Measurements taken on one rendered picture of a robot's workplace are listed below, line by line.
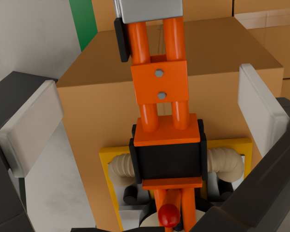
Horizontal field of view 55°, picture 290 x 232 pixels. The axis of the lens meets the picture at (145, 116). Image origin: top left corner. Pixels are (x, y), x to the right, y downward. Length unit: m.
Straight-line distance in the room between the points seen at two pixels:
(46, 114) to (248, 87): 0.13
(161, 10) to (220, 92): 0.25
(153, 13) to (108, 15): 0.59
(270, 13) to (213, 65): 0.42
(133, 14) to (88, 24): 1.18
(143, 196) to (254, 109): 0.47
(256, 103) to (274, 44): 0.78
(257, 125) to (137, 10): 0.18
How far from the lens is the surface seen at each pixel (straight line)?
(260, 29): 0.91
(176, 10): 0.29
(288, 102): 0.17
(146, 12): 0.29
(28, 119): 0.18
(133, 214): 0.61
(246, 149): 0.55
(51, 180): 2.09
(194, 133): 0.35
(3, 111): 1.34
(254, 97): 0.17
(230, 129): 0.54
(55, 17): 1.51
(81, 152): 0.59
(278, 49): 0.94
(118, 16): 0.31
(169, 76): 0.32
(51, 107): 0.20
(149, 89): 0.32
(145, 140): 0.35
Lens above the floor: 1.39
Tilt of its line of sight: 59 degrees down
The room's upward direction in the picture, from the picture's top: 172 degrees counter-clockwise
